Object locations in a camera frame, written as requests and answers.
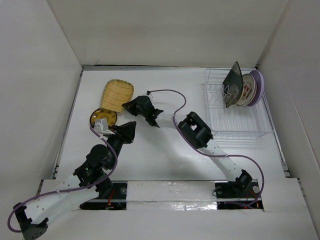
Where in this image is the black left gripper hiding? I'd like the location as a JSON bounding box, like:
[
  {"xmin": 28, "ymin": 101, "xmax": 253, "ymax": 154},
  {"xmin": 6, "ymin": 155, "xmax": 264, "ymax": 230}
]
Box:
[{"xmin": 103, "ymin": 120, "xmax": 136, "ymax": 169}]

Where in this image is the yellow brown rimmed round plate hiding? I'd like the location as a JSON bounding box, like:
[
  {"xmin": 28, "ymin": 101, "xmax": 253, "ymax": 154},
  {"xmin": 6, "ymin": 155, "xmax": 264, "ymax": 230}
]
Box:
[{"xmin": 89, "ymin": 108, "xmax": 118, "ymax": 127}]

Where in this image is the yellow bamboo pattern tray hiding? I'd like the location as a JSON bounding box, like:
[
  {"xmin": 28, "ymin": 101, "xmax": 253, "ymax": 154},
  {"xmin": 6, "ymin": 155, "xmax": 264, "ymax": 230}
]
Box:
[{"xmin": 100, "ymin": 79, "xmax": 135, "ymax": 113}]

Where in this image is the black square floral plate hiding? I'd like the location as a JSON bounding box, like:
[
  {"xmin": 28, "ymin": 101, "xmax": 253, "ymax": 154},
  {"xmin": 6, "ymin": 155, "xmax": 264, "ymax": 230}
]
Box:
[{"xmin": 222, "ymin": 61, "xmax": 244, "ymax": 108}]

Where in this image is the white plate with red pattern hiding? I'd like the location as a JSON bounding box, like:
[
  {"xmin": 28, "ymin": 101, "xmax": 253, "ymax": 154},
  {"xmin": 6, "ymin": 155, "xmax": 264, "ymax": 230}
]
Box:
[{"xmin": 236, "ymin": 73, "xmax": 254, "ymax": 106}]

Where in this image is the purple round plate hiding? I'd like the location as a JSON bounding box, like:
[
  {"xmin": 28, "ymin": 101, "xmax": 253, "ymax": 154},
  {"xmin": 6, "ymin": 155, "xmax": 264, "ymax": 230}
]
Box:
[{"xmin": 247, "ymin": 69, "xmax": 265, "ymax": 107}]

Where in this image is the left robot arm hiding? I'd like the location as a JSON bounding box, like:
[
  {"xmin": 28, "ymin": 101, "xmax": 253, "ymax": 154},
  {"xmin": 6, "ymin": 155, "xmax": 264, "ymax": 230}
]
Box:
[{"xmin": 10, "ymin": 121, "xmax": 137, "ymax": 240}]

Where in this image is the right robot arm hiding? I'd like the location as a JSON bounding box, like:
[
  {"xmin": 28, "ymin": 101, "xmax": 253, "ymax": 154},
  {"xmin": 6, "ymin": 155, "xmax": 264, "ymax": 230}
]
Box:
[{"xmin": 122, "ymin": 95, "xmax": 253, "ymax": 197}]

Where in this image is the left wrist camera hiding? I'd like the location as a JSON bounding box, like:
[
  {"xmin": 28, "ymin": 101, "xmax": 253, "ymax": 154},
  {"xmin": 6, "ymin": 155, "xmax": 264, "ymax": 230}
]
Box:
[{"xmin": 93, "ymin": 118, "xmax": 112, "ymax": 135}]

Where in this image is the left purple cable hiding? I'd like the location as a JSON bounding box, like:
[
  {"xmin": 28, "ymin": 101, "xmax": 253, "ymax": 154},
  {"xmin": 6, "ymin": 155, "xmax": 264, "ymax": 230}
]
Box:
[{"xmin": 6, "ymin": 126, "xmax": 118, "ymax": 233}]

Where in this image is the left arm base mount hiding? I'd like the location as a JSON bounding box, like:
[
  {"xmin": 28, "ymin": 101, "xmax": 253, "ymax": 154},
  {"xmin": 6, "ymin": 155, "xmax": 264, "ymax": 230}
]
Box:
[{"xmin": 79, "ymin": 181, "xmax": 128, "ymax": 211}]

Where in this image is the white wire dish rack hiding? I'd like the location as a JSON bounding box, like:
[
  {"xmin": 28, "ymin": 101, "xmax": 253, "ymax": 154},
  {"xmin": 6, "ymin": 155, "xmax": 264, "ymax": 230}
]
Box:
[{"xmin": 204, "ymin": 68, "xmax": 274, "ymax": 140}]

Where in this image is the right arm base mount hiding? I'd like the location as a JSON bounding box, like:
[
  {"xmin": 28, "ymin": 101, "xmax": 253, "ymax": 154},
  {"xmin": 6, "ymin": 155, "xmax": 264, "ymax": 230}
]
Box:
[{"xmin": 212, "ymin": 179, "xmax": 264, "ymax": 210}]

